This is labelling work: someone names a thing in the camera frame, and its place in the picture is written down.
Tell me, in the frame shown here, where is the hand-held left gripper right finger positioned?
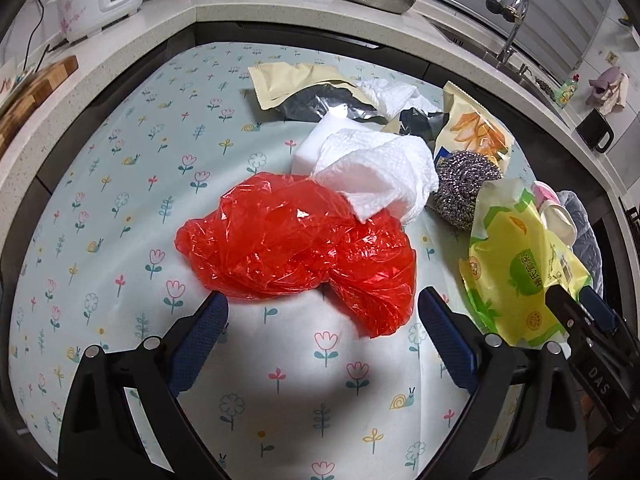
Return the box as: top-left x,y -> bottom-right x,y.
418,287 -> 596,480

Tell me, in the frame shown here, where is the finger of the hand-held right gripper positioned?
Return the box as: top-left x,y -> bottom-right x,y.
579,286 -> 640,376
544,285 -> 623,433

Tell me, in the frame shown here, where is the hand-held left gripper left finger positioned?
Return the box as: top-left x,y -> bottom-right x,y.
59,291 -> 231,480

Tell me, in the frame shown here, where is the yellow-green snack packet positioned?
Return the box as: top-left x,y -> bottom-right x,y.
459,177 -> 594,350

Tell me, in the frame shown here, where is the bin with grey plastic liner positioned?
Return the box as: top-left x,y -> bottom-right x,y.
555,190 -> 606,296

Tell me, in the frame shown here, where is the pink printed paper cup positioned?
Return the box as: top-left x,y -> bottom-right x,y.
530,181 -> 576,248

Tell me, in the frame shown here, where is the red plastic bag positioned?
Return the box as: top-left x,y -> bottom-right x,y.
175,171 -> 417,339

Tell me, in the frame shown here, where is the steel wool scrubber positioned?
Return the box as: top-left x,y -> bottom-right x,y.
431,150 -> 503,232

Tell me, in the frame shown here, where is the floral tablecloth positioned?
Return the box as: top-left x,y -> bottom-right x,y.
7,42 -> 531,480

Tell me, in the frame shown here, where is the black mug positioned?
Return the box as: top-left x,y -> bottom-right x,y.
575,108 -> 615,153

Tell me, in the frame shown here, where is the white paper towel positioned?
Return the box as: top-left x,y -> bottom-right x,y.
311,128 -> 440,224

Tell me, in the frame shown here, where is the yellow chip packet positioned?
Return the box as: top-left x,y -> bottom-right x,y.
432,81 -> 516,178

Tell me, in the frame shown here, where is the beige cloth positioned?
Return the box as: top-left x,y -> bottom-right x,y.
597,74 -> 630,115

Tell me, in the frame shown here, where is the green dish soap bottle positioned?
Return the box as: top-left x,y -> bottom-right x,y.
556,73 -> 582,107

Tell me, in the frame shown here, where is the purple cloth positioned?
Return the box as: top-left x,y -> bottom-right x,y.
586,66 -> 623,93

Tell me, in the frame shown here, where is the crumpled white tissue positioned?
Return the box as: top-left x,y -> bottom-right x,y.
356,78 -> 445,118

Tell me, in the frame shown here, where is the torn beige foil packet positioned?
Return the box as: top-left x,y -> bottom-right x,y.
247,62 -> 446,138

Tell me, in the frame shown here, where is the steel faucet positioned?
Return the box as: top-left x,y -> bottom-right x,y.
486,0 -> 530,68

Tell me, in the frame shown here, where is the steel sink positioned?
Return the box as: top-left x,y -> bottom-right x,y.
430,22 -> 563,111

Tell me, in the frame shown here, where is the wooden cutting board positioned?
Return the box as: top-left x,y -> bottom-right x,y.
0,55 -> 79,161

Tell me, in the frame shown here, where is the white rice cooker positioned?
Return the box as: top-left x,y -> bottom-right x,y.
52,0 -> 144,44

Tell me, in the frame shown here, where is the black power cable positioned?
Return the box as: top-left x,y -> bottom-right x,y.
20,0 -> 66,73

